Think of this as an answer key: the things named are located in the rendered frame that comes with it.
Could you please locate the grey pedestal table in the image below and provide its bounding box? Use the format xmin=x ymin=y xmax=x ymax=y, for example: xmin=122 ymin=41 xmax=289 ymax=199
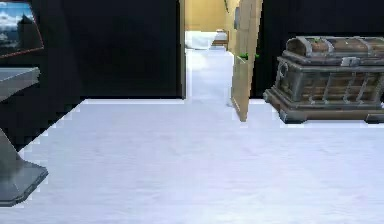
xmin=0 ymin=66 xmax=50 ymax=208

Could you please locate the framed mountain picture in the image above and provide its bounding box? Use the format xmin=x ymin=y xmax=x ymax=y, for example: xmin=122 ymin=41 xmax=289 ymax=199
xmin=0 ymin=0 xmax=45 ymax=60

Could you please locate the brown grey treasure chest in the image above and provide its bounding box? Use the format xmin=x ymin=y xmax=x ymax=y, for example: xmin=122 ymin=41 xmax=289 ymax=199
xmin=262 ymin=35 xmax=384 ymax=125

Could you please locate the white bed with wooden frame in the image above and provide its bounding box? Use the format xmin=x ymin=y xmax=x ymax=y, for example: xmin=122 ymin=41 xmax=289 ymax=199
xmin=185 ymin=29 xmax=230 ymax=51

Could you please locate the green door handle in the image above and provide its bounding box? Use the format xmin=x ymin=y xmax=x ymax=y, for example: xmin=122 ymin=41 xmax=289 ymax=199
xmin=235 ymin=52 xmax=260 ymax=63

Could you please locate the tan wooden room door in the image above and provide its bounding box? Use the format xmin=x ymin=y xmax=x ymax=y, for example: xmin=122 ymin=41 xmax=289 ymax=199
xmin=230 ymin=0 xmax=264 ymax=123

